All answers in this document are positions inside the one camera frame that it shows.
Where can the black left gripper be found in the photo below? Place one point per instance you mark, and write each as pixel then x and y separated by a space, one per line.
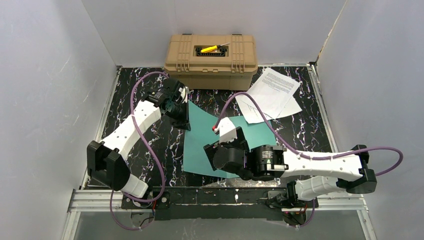
pixel 180 116

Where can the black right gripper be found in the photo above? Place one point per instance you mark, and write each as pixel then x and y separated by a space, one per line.
pixel 209 153

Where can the teal paper folder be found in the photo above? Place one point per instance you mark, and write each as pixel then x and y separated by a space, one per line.
pixel 195 159

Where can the printed white paper sheet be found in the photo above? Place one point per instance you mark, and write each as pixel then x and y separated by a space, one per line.
pixel 272 81

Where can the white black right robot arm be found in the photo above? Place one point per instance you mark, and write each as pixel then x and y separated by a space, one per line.
pixel 268 162

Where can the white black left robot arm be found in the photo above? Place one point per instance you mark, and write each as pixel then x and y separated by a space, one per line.
pixel 106 159

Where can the tan plastic toolbox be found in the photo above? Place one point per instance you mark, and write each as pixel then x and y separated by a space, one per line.
pixel 230 67

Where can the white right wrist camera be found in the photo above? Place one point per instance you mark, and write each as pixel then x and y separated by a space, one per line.
pixel 226 130

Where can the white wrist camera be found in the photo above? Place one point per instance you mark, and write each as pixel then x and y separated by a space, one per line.
pixel 226 130
pixel 183 94

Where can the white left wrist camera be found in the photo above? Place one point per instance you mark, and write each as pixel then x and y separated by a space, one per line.
pixel 183 94

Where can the yellow handled screwdriver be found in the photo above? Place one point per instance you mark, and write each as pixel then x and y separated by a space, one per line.
pixel 213 48

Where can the aluminium frame rail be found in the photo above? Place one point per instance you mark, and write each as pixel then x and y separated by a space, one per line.
pixel 88 216

